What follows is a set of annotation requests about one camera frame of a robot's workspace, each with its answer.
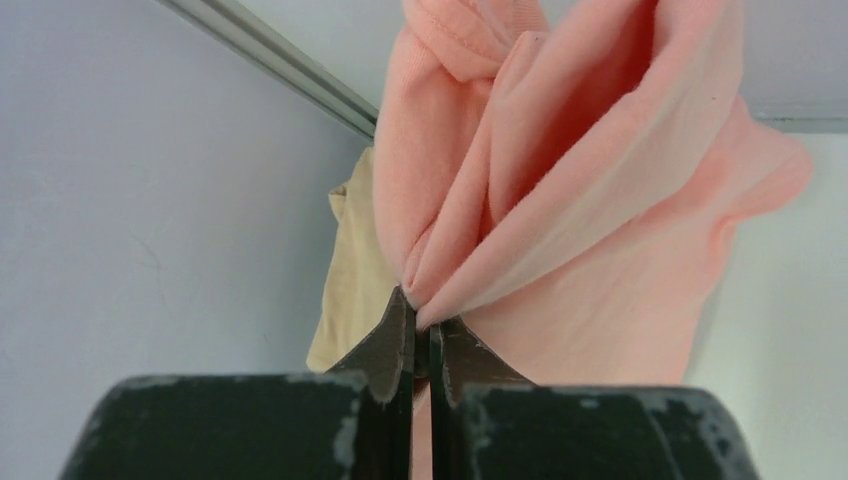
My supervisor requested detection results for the grey corner frame post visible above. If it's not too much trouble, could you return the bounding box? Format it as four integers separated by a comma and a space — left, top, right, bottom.
163, 0, 378, 140

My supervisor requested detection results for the salmon pink t shirt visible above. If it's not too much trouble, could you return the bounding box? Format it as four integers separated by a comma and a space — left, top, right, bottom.
373, 1, 812, 385

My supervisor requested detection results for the folded beige t shirt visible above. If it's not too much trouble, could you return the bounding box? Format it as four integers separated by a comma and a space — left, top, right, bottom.
306, 148, 397, 372

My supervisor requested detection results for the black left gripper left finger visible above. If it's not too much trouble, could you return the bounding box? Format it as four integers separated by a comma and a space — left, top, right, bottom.
61, 289, 415, 479

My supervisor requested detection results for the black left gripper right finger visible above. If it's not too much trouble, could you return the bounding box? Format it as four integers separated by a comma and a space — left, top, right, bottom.
429, 319, 759, 479

